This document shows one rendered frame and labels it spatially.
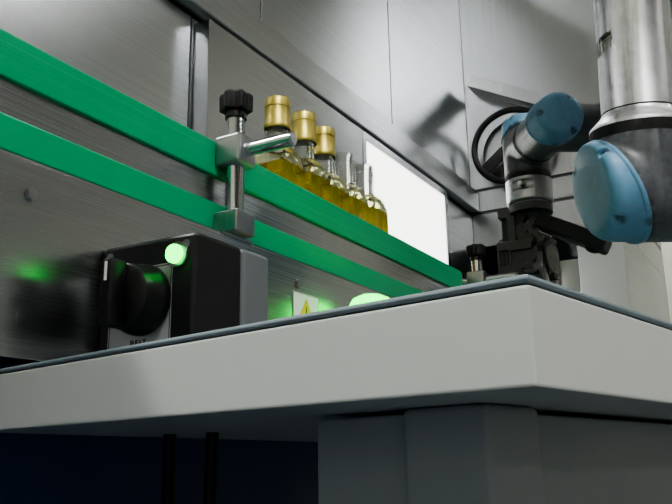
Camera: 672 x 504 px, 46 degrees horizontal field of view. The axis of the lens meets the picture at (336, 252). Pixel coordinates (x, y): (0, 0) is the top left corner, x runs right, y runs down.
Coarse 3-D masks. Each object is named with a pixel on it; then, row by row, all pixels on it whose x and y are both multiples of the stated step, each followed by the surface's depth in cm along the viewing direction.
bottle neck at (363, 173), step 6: (354, 168) 124; (360, 168) 123; (366, 168) 123; (372, 168) 124; (360, 174) 123; (366, 174) 123; (372, 174) 124; (360, 180) 123; (366, 180) 123; (372, 180) 123; (360, 186) 123; (366, 186) 122; (372, 186) 123; (366, 192) 122; (372, 192) 123
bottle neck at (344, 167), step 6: (336, 156) 119; (342, 156) 118; (348, 156) 119; (336, 162) 119; (342, 162) 118; (348, 162) 118; (336, 168) 119; (342, 168) 118; (348, 168) 118; (336, 174) 118; (342, 174) 118; (348, 174) 118; (348, 180) 118
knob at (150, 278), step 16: (112, 272) 47; (128, 272) 48; (144, 272) 48; (160, 272) 49; (112, 288) 47; (128, 288) 48; (144, 288) 47; (160, 288) 48; (112, 304) 47; (128, 304) 48; (144, 304) 47; (160, 304) 48; (112, 320) 47; (128, 320) 47; (144, 320) 48; (160, 320) 49
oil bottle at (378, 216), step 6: (372, 198) 120; (378, 198) 122; (372, 204) 120; (378, 204) 121; (372, 210) 119; (378, 210) 121; (384, 210) 123; (372, 216) 119; (378, 216) 120; (384, 216) 122; (372, 222) 119; (378, 222) 120; (384, 222) 122; (384, 228) 122
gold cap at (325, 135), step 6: (318, 126) 114; (324, 126) 114; (318, 132) 114; (324, 132) 114; (330, 132) 114; (318, 138) 114; (324, 138) 114; (330, 138) 114; (318, 144) 114; (324, 144) 113; (330, 144) 114; (318, 150) 113; (324, 150) 113; (330, 150) 113
